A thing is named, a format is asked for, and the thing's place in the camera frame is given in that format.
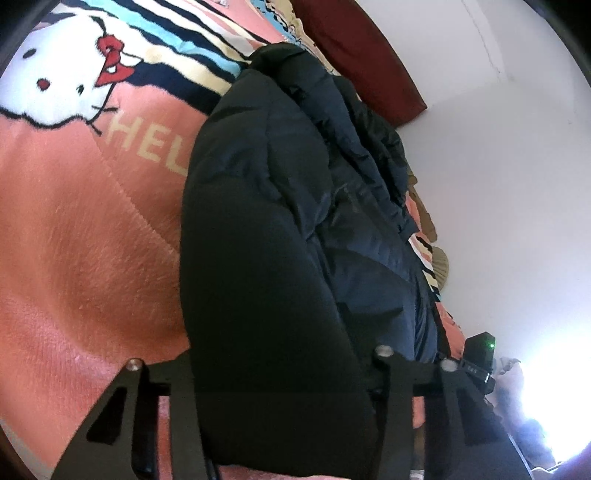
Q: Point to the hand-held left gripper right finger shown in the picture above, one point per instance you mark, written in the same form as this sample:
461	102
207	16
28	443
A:
397	385

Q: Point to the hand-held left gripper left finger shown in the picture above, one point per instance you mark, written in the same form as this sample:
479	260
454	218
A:
175	381

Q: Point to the black puffer jacket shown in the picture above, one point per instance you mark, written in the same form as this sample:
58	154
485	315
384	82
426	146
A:
268	277

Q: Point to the tan woven fan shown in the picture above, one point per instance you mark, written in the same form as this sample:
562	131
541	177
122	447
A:
441	270

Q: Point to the pink printed cartoon blanket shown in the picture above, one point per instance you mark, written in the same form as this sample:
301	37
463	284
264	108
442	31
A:
69	207

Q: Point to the dark red cushion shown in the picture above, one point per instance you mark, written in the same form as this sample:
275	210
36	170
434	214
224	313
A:
364	50

